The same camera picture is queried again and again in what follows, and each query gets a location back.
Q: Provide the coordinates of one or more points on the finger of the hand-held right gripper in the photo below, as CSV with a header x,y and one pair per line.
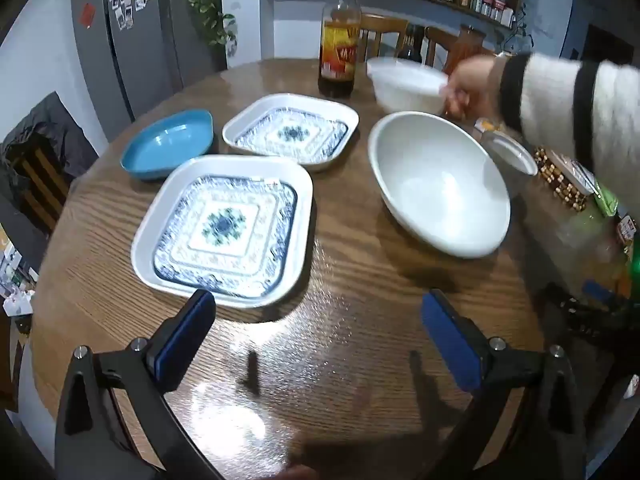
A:
x,y
597,291

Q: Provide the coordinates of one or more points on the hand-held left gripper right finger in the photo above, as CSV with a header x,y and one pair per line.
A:
x,y
450,345

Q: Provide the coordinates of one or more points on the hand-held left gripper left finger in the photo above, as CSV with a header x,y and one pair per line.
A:
x,y
182,345

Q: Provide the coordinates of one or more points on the blue patterned square plate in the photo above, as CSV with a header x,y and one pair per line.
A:
x,y
225,225
292,132

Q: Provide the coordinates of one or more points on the large white bowl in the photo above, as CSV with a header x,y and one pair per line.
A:
x,y
440,185

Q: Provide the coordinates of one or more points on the small white bowl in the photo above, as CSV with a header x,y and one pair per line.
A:
x,y
510,155

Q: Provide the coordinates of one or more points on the blue oval dish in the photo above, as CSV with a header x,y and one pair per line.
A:
x,y
165,145

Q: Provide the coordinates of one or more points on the medium white bowl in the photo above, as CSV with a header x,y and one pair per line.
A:
x,y
405,85

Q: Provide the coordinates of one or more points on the another person's forearm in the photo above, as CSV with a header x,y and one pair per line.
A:
x,y
560,95

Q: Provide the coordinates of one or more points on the red-label sauce jar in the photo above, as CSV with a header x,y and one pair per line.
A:
x,y
626,230

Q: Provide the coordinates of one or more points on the green packet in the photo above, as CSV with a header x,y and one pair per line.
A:
x,y
606,200

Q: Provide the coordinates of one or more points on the wooden bead trivet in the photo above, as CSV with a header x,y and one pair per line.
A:
x,y
555,180

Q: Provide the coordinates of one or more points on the pile of white boxes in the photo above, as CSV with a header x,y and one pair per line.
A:
x,y
15,280

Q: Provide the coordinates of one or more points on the wooden chair with dark cloth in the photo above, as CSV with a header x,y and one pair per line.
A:
x,y
40,185

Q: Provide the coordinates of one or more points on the dark door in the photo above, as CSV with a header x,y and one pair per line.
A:
x,y
605,45

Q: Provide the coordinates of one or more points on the dark cloth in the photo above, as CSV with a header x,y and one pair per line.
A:
x,y
45,130

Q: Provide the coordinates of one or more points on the red sauce bottle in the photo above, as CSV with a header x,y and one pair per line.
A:
x,y
462,52

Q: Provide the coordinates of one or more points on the green plant beside shelf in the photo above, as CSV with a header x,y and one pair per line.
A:
x,y
522,15

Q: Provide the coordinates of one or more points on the grey refrigerator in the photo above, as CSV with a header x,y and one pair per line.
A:
x,y
150,60

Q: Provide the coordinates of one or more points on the small dark soy sauce bottle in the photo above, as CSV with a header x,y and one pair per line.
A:
x,y
411,47

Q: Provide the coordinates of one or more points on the yellow-capped vinegar bottle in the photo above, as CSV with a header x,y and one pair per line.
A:
x,y
340,45

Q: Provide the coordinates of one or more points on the trailing green plant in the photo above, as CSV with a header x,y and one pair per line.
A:
x,y
210,10

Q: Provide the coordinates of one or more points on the red fridge sticker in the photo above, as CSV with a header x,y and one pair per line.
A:
x,y
87,15

